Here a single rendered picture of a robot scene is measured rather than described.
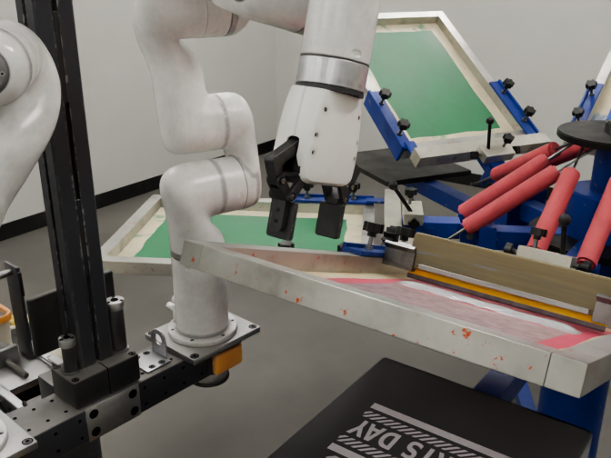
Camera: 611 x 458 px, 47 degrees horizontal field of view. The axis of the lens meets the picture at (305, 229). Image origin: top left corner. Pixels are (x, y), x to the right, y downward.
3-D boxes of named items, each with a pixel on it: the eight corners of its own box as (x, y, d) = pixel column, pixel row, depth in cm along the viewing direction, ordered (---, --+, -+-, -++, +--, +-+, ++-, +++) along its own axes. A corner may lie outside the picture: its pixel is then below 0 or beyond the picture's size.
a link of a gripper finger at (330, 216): (337, 178, 83) (327, 233, 84) (323, 177, 80) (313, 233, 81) (360, 183, 81) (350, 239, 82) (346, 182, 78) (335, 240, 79)
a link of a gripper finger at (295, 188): (301, 147, 75) (294, 196, 76) (274, 145, 71) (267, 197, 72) (322, 151, 73) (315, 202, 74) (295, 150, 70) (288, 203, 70)
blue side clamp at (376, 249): (355, 280, 142) (364, 246, 142) (335, 273, 145) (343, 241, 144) (416, 280, 167) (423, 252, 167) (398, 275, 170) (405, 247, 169)
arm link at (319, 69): (331, 68, 81) (326, 92, 81) (285, 52, 73) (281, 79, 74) (387, 74, 76) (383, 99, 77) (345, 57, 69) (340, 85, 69)
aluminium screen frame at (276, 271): (579, 399, 72) (588, 363, 72) (178, 263, 104) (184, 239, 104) (666, 343, 138) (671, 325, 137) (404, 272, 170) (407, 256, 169)
